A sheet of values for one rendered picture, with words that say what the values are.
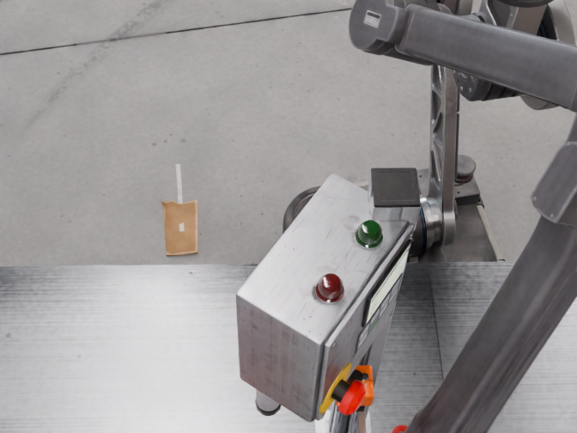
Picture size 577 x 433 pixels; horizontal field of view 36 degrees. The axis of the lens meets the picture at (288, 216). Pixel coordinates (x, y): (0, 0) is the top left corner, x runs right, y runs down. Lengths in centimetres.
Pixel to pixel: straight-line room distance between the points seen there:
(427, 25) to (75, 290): 84
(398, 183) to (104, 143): 205
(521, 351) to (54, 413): 85
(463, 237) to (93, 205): 109
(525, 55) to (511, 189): 193
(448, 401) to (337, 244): 20
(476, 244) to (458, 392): 148
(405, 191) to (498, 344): 17
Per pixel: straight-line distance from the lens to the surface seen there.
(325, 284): 80
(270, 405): 117
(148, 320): 154
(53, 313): 158
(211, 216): 265
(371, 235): 83
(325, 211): 87
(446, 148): 213
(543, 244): 83
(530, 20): 141
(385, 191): 86
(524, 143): 293
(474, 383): 89
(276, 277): 83
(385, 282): 86
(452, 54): 97
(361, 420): 113
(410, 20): 103
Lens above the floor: 219
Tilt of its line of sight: 56 degrees down
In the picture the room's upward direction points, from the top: 2 degrees clockwise
